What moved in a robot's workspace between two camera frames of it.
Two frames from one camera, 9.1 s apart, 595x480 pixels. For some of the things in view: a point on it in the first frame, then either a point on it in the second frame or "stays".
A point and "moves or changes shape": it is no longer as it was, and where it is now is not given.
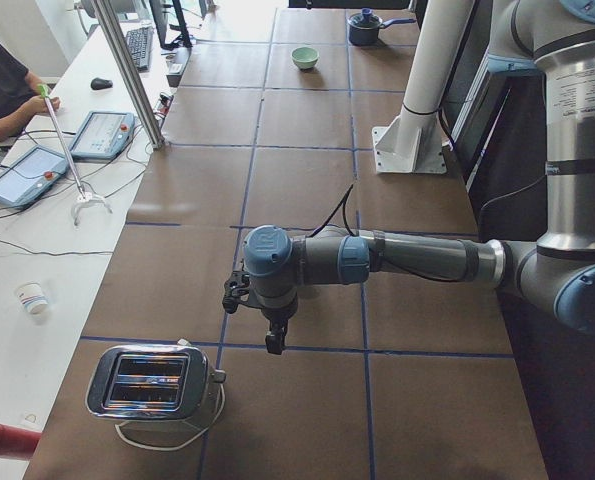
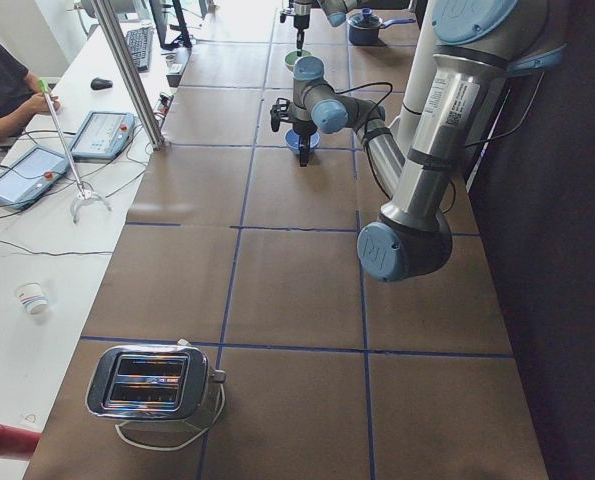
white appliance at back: x=151 y=381 stays
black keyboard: x=140 y=43 stays
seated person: x=7 y=94 stays
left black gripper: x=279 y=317 -> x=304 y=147
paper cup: x=32 y=296 stays
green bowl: x=305 y=57 moves or changes shape
